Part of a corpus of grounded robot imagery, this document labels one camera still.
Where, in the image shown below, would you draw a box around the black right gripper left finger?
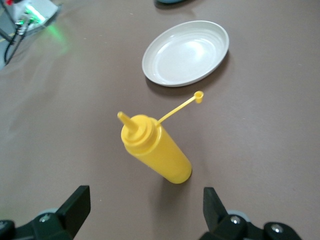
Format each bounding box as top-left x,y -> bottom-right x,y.
0,185 -> 91,240

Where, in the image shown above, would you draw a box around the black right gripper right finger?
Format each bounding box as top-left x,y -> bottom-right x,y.
199,186 -> 305,240

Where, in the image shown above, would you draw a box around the yellow squeeze bottle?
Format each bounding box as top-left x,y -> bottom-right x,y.
117,91 -> 205,185

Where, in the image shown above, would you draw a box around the beige round plate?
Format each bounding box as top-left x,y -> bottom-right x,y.
141,20 -> 230,88

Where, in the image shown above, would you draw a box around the blue round plate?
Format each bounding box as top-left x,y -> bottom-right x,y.
153,0 -> 191,5

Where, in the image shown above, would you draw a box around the black base cable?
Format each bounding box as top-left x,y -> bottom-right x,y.
2,17 -> 29,65

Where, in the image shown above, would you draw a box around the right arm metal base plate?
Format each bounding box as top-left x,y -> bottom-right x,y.
24,3 -> 63,32

